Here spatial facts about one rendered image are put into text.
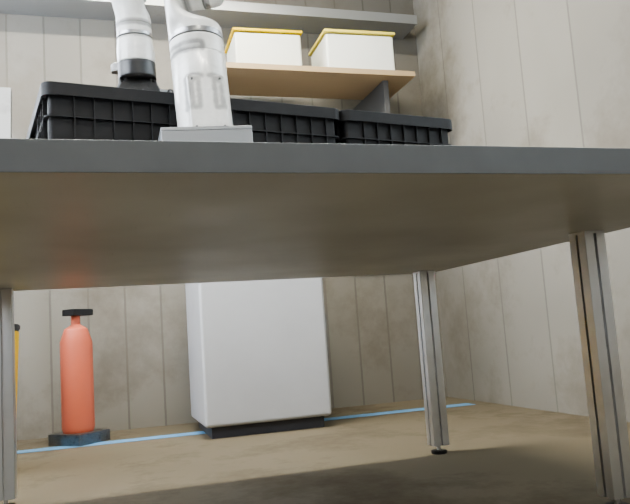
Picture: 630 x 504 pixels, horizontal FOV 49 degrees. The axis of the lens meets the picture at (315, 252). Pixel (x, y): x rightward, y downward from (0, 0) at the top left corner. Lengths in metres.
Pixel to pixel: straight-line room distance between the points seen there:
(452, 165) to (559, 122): 2.59
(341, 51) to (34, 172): 3.33
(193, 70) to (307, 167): 0.36
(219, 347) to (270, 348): 0.25
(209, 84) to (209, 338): 2.29
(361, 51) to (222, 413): 2.13
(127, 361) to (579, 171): 3.34
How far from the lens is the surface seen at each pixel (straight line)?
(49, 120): 1.34
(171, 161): 0.86
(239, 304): 3.39
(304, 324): 3.46
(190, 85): 1.17
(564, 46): 3.58
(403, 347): 4.50
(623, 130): 3.21
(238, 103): 1.42
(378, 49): 4.16
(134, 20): 1.49
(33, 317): 4.13
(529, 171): 1.03
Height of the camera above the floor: 0.46
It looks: 7 degrees up
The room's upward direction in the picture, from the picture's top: 4 degrees counter-clockwise
